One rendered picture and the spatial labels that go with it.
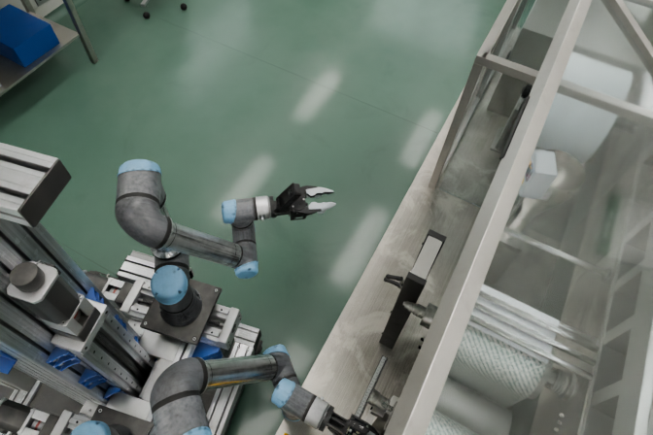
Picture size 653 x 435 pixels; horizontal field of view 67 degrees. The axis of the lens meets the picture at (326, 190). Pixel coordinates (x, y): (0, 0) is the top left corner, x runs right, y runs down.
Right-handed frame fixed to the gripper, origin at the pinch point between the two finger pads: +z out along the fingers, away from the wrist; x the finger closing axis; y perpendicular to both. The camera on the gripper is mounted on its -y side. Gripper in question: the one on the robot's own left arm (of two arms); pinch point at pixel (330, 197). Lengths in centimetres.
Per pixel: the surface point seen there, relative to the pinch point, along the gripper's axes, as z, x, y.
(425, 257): 17.6, 31.7, -24.8
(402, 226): 31.1, 0.7, 33.8
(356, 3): 75, -253, 159
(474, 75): 47, -24, -26
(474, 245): 6, 48, -82
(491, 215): 10, 44, -82
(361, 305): 8.4, 29.8, 29.9
